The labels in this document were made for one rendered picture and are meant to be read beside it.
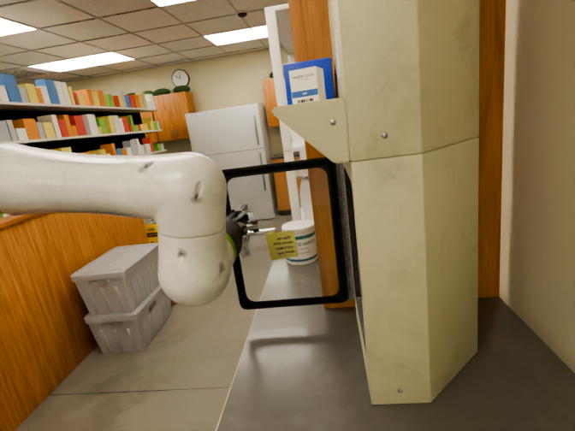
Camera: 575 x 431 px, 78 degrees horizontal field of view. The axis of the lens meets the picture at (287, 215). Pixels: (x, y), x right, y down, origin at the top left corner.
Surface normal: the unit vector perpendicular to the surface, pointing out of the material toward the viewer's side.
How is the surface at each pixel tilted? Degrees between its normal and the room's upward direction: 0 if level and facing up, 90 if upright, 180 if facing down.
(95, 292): 95
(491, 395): 0
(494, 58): 90
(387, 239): 90
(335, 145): 90
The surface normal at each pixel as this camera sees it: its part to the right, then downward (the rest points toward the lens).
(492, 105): -0.09, 0.27
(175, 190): -0.04, 0.07
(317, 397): -0.13, -0.96
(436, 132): 0.63, 0.11
